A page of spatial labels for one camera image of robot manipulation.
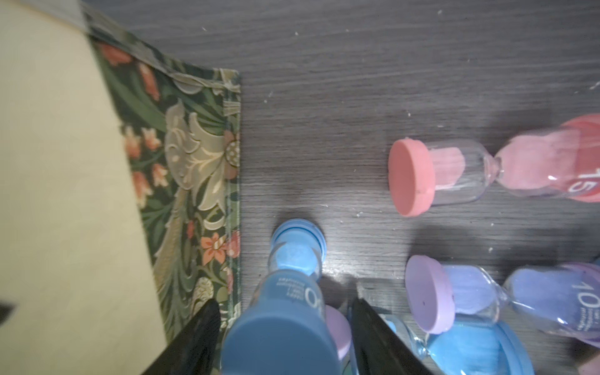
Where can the light blue hourglass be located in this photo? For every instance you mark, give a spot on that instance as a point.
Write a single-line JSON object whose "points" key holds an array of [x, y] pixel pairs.
{"points": [[464, 349]]}

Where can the purple hourglass cluster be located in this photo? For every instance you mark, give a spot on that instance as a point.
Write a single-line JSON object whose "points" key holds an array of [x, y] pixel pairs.
{"points": [[340, 331]]}

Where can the pink hourglass far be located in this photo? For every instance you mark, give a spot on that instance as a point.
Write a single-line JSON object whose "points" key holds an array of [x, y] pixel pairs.
{"points": [[561, 162]]}

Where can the cream canvas tote bag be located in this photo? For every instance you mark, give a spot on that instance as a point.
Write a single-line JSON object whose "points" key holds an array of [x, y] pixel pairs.
{"points": [[120, 207]]}

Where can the purple hourglass lying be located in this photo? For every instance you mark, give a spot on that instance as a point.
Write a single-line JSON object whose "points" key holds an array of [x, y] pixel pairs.
{"points": [[562, 300]]}

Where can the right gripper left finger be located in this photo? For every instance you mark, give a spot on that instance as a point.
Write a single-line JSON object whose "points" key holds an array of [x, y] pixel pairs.
{"points": [[193, 351]]}

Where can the dark blue hourglass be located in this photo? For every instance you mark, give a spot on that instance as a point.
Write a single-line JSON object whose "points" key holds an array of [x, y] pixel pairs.
{"points": [[284, 329]]}

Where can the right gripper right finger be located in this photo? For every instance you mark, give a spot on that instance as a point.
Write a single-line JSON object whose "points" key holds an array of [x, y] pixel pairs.
{"points": [[377, 349]]}

